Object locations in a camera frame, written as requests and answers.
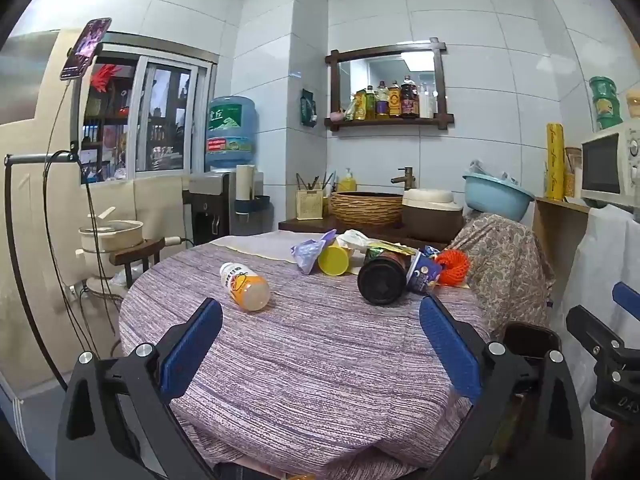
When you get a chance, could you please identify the black lidded jar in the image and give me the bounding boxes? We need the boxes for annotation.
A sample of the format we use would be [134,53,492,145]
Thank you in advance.
[357,249,413,306]

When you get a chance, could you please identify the green wall pouch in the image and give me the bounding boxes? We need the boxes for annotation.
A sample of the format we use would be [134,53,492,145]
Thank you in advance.
[300,89,318,127]

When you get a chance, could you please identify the sliding window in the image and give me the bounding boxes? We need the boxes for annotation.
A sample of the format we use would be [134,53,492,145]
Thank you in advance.
[77,32,218,183]

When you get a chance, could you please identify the orange juice bottle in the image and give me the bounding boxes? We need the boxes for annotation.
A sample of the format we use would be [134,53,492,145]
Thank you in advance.
[219,261,272,312]

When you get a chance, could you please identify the water dispenser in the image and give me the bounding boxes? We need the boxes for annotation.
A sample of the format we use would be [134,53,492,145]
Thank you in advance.
[189,170,273,246]

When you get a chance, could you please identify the wooden cabinet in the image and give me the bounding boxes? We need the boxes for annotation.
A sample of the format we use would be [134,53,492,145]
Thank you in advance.
[532,196,591,311]

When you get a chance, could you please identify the white paper cup stack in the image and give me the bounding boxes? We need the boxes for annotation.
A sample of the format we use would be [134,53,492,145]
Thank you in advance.
[236,164,256,211]

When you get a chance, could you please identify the white tissue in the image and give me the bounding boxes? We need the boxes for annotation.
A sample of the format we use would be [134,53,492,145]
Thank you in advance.
[336,229,381,253]

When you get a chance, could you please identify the glass jar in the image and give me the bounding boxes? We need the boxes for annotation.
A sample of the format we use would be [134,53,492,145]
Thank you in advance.
[565,147,583,198]

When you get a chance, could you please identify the yellow plastic cup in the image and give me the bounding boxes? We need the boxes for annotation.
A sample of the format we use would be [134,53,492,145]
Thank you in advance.
[318,245,351,277]

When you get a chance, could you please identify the light blue basin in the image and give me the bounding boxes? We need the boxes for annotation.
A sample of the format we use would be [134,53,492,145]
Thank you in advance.
[462,172,535,221]

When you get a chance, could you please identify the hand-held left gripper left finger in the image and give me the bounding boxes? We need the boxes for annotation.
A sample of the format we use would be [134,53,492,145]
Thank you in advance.
[55,297,223,480]

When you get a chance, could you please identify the blue water jug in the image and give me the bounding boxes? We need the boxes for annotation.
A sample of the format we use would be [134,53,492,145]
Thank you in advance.
[205,96,260,171]

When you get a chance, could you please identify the dark sauce bottle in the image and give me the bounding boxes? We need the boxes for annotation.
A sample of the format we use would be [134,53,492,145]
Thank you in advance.
[400,76,420,119]

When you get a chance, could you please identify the beige chopstick holder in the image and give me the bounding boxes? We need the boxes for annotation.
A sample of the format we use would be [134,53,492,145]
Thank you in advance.
[296,189,326,221]

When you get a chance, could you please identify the white microwave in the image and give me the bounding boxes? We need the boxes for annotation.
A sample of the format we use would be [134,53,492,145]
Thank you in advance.
[580,122,640,206]

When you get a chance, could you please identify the black phone stand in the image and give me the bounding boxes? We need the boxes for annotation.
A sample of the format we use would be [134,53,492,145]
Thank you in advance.
[4,47,101,393]

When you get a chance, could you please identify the yellow roll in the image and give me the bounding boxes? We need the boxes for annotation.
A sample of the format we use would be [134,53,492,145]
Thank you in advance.
[545,122,567,200]

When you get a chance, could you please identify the wooden chair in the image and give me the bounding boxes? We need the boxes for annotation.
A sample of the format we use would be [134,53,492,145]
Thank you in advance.
[109,237,166,288]

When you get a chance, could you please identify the smartphone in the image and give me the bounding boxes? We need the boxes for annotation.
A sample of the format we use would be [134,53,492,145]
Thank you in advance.
[60,17,112,81]

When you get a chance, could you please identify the stack of green cups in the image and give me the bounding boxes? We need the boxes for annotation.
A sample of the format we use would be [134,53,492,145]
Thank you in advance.
[589,76,623,132]

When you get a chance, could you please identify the yellow snack bag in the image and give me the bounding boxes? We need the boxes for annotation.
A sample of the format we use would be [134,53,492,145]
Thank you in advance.
[367,240,418,256]

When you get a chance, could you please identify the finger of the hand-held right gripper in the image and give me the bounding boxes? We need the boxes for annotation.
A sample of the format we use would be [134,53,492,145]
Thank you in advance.
[566,305,627,361]
[612,281,640,321]

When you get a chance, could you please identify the orange mesh net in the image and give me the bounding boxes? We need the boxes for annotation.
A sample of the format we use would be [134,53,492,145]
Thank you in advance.
[434,249,472,287]

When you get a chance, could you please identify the blue snack bag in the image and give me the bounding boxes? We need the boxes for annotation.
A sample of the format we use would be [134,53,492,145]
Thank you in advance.
[406,246,446,295]

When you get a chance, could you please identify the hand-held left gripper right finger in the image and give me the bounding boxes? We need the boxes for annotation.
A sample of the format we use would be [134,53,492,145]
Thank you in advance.
[419,295,586,480]

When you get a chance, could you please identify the woven basket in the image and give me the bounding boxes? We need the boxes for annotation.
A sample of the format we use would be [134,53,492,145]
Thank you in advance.
[329,191,405,227]

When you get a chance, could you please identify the dark wooden counter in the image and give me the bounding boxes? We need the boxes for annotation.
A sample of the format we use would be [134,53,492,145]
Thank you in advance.
[277,217,451,251]

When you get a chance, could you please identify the floral cloth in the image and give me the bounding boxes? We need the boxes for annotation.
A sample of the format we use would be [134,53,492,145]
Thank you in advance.
[445,212,556,341]

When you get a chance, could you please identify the cream electric pot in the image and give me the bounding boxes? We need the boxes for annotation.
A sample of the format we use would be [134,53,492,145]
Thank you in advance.
[77,207,146,281]

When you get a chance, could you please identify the purple packet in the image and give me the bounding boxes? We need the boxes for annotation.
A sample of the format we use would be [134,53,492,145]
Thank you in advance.
[291,230,337,275]

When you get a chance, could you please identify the brown rice cooker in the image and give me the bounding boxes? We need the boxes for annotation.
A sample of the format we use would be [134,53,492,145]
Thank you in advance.
[401,188,465,243]

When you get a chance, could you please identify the brass faucet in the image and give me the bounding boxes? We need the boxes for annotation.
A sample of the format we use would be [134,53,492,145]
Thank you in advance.
[391,166,416,191]

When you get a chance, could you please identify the red decoration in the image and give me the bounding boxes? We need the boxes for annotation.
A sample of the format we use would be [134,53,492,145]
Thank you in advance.
[91,64,118,93]

